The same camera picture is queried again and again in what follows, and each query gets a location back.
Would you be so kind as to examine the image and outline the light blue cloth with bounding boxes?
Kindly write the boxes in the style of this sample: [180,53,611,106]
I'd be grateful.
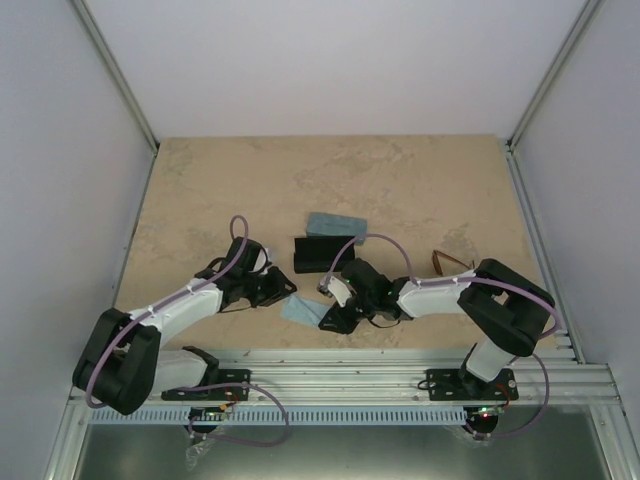
[281,294,329,329]

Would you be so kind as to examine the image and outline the black glasses case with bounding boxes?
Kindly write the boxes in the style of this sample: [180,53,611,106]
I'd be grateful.
[293,236,351,274]

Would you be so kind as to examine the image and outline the blue-grey glasses case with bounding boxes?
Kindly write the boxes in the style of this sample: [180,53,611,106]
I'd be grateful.
[305,212,368,245]

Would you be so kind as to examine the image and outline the brown frame sunglasses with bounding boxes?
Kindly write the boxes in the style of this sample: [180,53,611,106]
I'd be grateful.
[431,249,475,276]

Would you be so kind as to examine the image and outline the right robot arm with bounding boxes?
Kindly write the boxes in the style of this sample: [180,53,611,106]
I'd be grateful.
[318,259,556,399]

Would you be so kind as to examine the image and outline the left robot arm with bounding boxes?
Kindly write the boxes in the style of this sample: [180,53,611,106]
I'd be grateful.
[72,238,297,415]

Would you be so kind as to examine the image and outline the clear plastic wrap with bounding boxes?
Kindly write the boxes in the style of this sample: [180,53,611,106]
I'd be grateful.
[185,438,212,472]

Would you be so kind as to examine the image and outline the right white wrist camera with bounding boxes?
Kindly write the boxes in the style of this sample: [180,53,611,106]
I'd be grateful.
[317,274,352,307]

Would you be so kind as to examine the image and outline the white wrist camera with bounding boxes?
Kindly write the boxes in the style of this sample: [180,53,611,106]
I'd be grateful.
[317,274,352,307]
[251,247,272,275]

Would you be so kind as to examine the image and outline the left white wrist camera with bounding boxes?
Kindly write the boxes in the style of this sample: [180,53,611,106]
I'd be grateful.
[251,247,272,275]

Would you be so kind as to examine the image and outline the aluminium rail frame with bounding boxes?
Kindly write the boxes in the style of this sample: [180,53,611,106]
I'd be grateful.
[46,349,639,479]

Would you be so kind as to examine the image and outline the blue slotted cable duct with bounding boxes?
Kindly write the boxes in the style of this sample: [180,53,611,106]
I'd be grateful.
[90,405,467,426]

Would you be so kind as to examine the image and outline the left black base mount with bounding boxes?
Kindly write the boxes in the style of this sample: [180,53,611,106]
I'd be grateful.
[160,369,252,403]

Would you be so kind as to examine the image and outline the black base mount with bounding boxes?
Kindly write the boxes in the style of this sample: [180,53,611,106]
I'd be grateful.
[418,368,519,402]
[160,369,252,403]

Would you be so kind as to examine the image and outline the lower purple cable loop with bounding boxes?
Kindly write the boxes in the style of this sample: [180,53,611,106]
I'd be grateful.
[187,382,292,450]

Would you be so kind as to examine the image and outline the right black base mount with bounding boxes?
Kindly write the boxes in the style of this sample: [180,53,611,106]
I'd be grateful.
[418,368,519,402]

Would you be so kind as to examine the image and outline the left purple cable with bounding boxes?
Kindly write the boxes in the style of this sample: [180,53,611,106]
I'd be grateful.
[85,214,251,407]

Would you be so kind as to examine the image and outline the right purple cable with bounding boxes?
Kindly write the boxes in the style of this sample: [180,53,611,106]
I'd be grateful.
[324,232,564,441]

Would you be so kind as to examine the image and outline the left aluminium corner post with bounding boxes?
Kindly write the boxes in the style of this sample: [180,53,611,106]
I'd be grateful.
[69,0,160,156]

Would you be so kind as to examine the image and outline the aluminium corner post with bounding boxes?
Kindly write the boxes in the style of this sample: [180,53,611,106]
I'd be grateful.
[69,0,160,156]
[505,0,605,152]

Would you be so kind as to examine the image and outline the right aluminium corner post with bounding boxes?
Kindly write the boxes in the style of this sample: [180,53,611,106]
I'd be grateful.
[505,0,605,152]

